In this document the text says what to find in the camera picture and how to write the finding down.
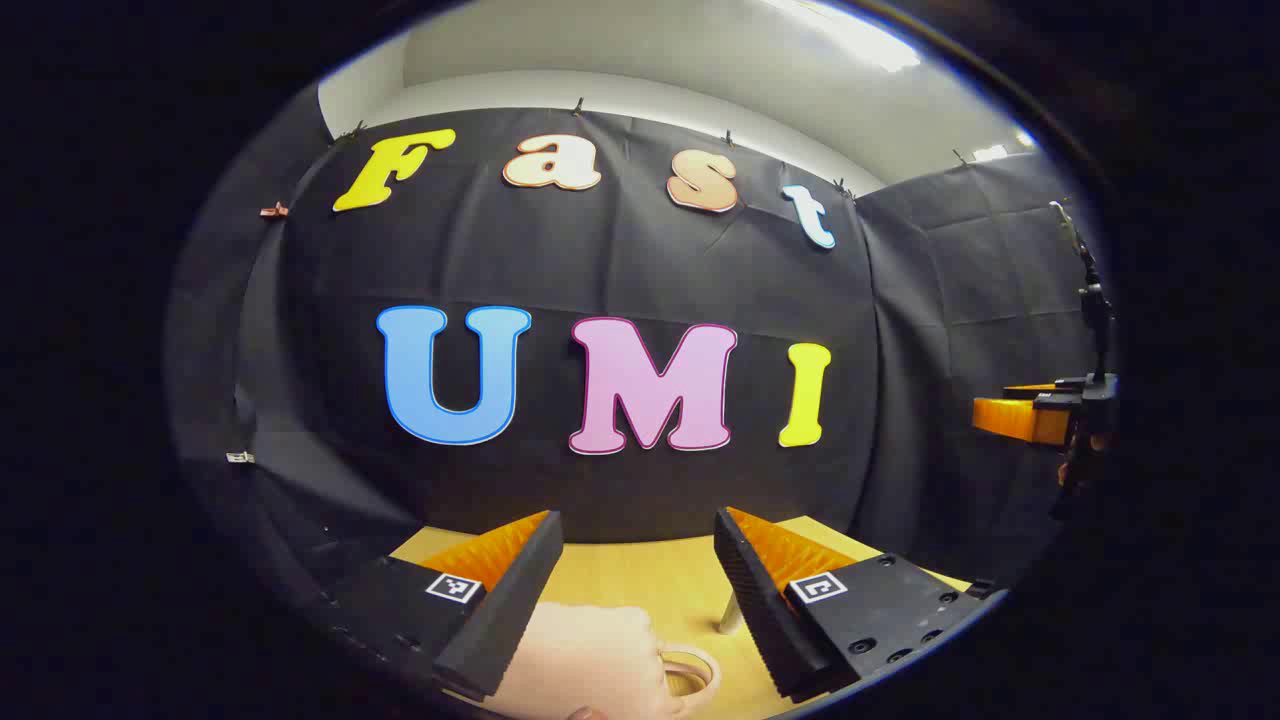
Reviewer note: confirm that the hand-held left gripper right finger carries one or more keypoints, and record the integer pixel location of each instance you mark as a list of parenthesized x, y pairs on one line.
[(760, 610)]

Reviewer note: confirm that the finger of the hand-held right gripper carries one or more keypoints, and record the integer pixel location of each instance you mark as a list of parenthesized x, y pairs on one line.
[(1085, 385), (1020, 420)]

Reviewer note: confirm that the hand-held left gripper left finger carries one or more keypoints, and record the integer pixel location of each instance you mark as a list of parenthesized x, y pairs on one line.
[(510, 610)]

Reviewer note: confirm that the pink suitcase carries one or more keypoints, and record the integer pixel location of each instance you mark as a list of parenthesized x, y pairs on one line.
[(590, 660)]

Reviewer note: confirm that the black backdrop cloth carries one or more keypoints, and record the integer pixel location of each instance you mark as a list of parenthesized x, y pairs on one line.
[(620, 260)]

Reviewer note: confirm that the copper cloth clip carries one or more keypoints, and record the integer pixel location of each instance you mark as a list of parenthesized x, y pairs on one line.
[(274, 210)]

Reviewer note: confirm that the row of small black clips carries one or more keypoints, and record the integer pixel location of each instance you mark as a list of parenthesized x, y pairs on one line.
[(578, 105)]

